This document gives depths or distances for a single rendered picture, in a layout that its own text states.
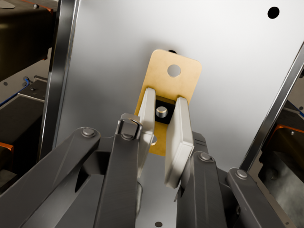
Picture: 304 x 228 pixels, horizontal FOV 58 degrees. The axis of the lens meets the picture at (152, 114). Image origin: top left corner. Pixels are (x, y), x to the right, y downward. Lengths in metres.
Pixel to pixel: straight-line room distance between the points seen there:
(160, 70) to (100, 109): 0.09
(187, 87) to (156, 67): 0.03
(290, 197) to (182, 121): 0.17
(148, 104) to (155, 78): 0.04
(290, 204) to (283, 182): 0.02
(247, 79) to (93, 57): 0.14
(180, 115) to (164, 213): 0.18
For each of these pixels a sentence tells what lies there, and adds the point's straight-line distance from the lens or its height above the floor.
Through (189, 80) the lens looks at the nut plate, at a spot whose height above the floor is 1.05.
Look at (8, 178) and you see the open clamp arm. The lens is 0.36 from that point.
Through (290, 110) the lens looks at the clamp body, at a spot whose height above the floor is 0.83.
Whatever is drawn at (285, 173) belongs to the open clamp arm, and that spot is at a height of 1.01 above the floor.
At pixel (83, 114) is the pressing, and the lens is 0.28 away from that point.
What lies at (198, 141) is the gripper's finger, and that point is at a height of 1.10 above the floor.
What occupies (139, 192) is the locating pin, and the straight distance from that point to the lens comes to 0.30.
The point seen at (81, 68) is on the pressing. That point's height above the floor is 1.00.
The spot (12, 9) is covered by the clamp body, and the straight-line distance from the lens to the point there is 0.28.
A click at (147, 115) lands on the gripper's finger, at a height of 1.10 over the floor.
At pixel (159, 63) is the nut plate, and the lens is 0.20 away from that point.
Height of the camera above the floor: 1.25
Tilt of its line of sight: 66 degrees down
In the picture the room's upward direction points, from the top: 174 degrees counter-clockwise
